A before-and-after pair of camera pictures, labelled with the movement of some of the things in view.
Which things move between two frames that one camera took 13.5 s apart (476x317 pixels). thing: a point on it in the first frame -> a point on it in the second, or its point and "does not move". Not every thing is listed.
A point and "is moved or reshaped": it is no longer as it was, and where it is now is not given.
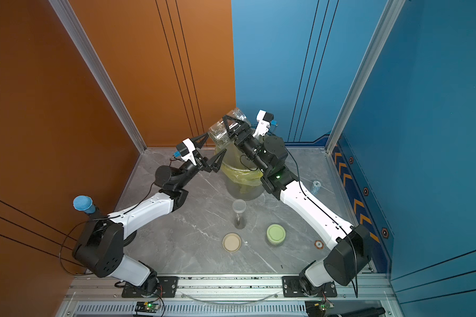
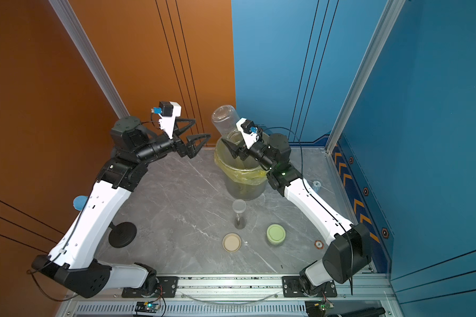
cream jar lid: x=231 y=242 does not move
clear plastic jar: x=222 y=133 is moved or reshaped
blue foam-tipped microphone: x=84 y=203 does not move
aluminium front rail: x=88 y=295 does not move
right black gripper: x=246 y=131 -> x=242 y=151
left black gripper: x=203 y=166 -> x=184 y=150
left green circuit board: x=147 y=306 does not move
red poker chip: x=318 y=244 does not move
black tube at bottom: x=372 y=312 does not move
